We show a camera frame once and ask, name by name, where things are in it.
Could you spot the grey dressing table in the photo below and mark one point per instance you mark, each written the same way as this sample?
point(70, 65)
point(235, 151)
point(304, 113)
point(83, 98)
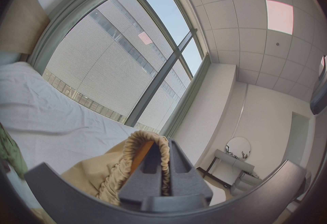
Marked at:
point(230, 160)

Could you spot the green garment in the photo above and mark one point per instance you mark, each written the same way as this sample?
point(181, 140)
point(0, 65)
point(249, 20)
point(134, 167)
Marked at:
point(12, 154)

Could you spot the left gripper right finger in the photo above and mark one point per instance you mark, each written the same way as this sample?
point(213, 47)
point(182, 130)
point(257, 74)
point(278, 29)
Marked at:
point(184, 179)

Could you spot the square ceiling light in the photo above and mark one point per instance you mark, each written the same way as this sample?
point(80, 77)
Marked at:
point(279, 16)

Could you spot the round wall mirror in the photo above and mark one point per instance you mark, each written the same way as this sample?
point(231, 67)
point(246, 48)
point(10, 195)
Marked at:
point(238, 147)

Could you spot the window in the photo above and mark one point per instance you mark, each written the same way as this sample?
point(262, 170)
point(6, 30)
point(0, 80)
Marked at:
point(102, 64)

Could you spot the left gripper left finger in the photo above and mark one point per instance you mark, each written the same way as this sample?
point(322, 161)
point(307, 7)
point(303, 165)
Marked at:
point(143, 182)

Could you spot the tan shorts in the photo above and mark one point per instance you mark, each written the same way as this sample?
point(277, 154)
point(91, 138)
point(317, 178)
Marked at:
point(89, 171)

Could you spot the bed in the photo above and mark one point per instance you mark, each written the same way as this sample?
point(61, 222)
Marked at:
point(51, 105)

